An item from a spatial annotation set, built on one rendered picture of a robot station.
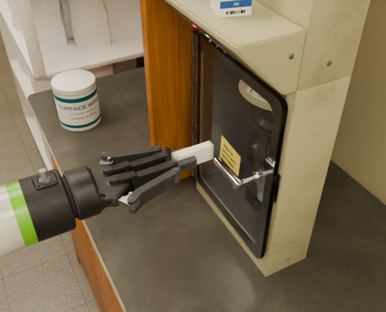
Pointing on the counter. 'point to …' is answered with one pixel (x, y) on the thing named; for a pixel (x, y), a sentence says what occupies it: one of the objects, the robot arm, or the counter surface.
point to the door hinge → (193, 78)
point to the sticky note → (230, 156)
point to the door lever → (235, 174)
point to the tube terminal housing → (308, 122)
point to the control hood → (253, 40)
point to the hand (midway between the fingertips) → (193, 156)
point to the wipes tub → (76, 99)
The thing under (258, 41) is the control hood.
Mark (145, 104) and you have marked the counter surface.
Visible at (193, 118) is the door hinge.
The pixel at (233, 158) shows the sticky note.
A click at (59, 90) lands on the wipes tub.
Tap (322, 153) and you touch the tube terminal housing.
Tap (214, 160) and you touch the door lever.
